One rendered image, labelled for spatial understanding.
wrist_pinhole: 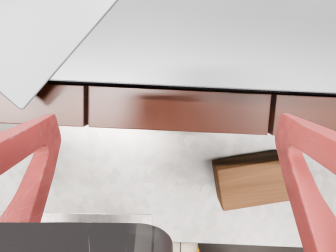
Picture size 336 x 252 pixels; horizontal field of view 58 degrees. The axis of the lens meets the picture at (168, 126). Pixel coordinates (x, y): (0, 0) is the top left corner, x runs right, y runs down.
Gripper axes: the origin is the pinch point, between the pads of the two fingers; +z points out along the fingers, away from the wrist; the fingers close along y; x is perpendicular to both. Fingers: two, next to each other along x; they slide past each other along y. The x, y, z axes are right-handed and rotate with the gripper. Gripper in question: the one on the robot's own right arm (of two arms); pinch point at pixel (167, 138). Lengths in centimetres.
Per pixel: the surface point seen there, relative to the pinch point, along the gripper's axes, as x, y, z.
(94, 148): 21.3, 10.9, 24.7
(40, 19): 0.0, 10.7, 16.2
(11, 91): 5.4, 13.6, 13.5
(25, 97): 5.8, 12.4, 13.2
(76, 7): -0.9, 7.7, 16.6
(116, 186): 26.5, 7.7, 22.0
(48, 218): 31.0, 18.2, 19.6
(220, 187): 22.8, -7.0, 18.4
